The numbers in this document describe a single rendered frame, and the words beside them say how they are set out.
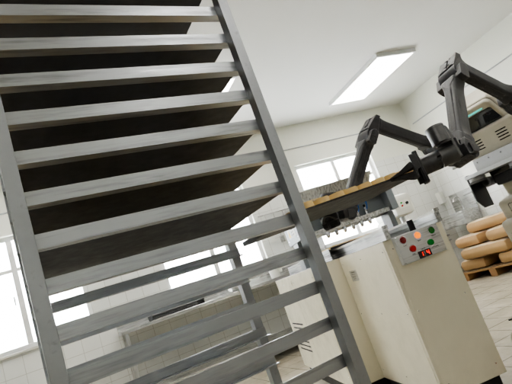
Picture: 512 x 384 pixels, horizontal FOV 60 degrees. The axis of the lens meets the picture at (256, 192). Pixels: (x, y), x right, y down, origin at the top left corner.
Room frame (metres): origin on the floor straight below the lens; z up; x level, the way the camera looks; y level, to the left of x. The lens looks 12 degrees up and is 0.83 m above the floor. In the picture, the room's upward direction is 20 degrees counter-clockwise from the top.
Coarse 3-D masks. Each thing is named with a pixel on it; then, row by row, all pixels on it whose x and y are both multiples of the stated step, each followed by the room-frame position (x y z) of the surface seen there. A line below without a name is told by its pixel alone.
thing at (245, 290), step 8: (232, 248) 1.50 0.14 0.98; (232, 264) 1.50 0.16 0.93; (240, 264) 1.50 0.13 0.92; (240, 288) 1.51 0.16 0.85; (248, 288) 1.50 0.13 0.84; (248, 296) 1.50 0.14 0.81; (256, 320) 1.50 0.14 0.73; (256, 328) 1.49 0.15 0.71; (272, 368) 1.50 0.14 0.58; (272, 376) 1.49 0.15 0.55
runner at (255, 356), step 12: (312, 324) 1.10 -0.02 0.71; (324, 324) 1.12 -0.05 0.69; (288, 336) 1.07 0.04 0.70; (300, 336) 1.08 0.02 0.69; (312, 336) 1.10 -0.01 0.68; (264, 348) 1.03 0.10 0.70; (276, 348) 1.05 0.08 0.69; (288, 348) 1.06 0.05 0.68; (228, 360) 0.99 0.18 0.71; (240, 360) 1.00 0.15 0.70; (252, 360) 1.02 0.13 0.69; (204, 372) 0.96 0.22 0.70; (216, 372) 0.97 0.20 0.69; (228, 372) 0.99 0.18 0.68
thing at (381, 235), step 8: (376, 232) 2.24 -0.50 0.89; (384, 232) 2.18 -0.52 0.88; (360, 240) 2.47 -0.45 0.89; (368, 240) 2.37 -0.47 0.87; (376, 240) 2.28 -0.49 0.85; (384, 240) 2.20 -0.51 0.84; (336, 248) 2.87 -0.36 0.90; (344, 248) 2.74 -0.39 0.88; (352, 248) 2.62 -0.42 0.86; (360, 248) 2.51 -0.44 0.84; (336, 256) 2.93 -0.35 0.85
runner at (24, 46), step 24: (0, 48) 0.85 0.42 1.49; (24, 48) 0.87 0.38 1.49; (48, 48) 0.90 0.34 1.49; (72, 48) 0.93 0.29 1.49; (96, 48) 0.96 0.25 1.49; (120, 48) 0.99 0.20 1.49; (144, 48) 1.02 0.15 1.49; (168, 48) 1.06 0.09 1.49; (192, 48) 1.10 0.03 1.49; (216, 48) 1.14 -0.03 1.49
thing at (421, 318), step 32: (352, 256) 2.64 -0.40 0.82; (384, 256) 2.24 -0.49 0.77; (448, 256) 2.27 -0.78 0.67; (352, 288) 2.83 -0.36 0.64; (384, 288) 2.38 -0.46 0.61; (416, 288) 2.22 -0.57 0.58; (448, 288) 2.25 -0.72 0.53; (384, 320) 2.54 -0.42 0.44; (416, 320) 2.21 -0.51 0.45; (448, 320) 2.24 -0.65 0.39; (480, 320) 2.27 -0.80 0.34; (384, 352) 2.72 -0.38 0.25; (416, 352) 2.31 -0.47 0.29; (448, 352) 2.22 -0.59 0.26; (480, 352) 2.26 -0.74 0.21
